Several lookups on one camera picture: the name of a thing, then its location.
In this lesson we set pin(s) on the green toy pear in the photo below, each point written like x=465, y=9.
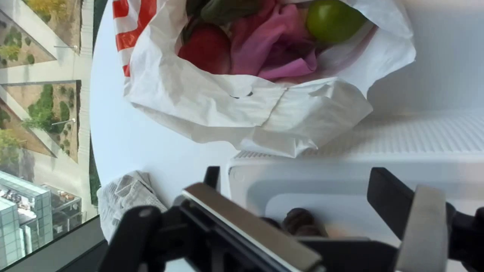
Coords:
x=333, y=20

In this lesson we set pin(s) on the clear wrapped package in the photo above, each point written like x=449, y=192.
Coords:
x=126, y=196

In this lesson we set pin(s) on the white foam container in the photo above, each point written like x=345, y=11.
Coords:
x=353, y=151

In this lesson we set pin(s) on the white plastic bag red print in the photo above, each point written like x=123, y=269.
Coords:
x=221, y=106

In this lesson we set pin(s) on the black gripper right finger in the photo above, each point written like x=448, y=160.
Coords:
x=424, y=227

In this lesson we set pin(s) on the red strawberry toy green leaves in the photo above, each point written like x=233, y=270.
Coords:
x=206, y=47

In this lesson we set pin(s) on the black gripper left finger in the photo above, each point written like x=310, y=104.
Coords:
x=242, y=221

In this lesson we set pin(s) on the brown plush animal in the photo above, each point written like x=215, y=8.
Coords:
x=303, y=221

